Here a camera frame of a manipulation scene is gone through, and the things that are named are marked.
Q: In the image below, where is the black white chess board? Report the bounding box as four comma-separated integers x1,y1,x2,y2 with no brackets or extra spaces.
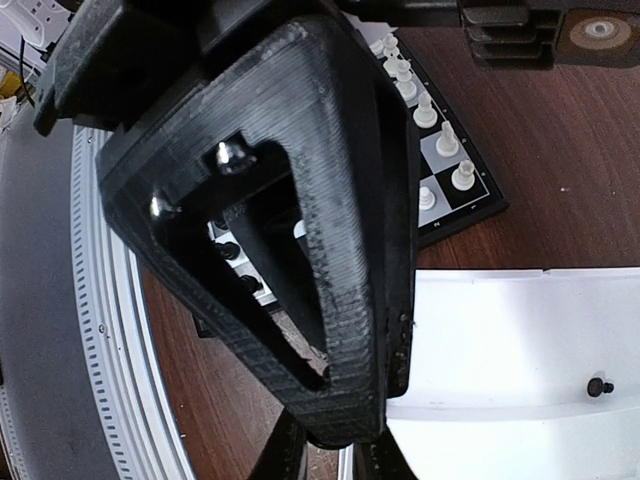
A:
199,29,511,341

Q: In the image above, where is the front aluminium rail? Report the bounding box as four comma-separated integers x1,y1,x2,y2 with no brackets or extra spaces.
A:
1,120,194,479

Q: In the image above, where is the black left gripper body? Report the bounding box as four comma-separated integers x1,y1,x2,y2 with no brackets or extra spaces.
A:
33,1,347,136

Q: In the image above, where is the black chess pawn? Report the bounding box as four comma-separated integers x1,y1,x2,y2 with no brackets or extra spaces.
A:
215,242,241,261

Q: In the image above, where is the white chess pieces row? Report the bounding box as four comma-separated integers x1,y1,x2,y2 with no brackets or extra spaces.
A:
370,33,488,227

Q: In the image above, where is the white plastic compartment tray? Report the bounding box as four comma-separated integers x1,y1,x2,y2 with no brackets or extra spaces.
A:
337,268,640,480

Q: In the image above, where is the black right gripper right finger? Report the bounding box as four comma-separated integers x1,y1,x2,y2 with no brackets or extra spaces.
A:
352,429,417,480

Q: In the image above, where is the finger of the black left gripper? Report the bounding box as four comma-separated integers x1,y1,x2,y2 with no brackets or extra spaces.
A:
97,15,413,448

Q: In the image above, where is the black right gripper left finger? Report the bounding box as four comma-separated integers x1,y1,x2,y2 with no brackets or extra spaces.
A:
252,409,308,480

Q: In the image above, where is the twelfth black chess piece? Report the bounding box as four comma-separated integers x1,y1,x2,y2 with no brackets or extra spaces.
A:
240,275,263,294

